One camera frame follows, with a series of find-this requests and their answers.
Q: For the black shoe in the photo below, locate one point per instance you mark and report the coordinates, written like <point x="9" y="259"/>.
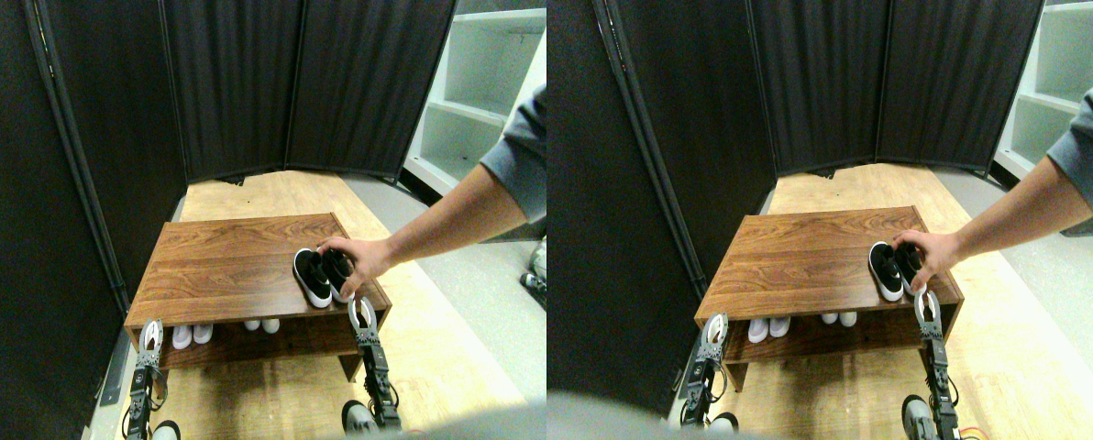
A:
<point x="910" y="264"/>
<point x="311" y="275"/>
<point x="886" y="269"/>
<point x="337" y="268"/>

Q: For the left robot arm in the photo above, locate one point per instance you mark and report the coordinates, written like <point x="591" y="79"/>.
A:
<point x="698" y="408"/>
<point x="140" y="412"/>

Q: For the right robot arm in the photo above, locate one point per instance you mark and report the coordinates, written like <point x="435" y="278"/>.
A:
<point x="360" y="417"/>
<point x="920" y="422"/>

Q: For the person's hand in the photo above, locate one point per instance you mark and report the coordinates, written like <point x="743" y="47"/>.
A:
<point x="370" y="257"/>
<point x="941" y="250"/>

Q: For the brown shoe rack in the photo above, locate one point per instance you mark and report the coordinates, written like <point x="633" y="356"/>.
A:
<point x="794" y="252"/>
<point x="226" y="261"/>

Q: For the black curtain stand pole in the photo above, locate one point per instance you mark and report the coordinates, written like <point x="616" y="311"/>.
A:
<point x="71" y="156"/>
<point x="643" y="151"/>

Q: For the white shelf unit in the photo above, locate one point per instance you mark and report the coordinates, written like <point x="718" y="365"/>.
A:
<point x="459" y="101"/>
<point x="1046" y="82"/>

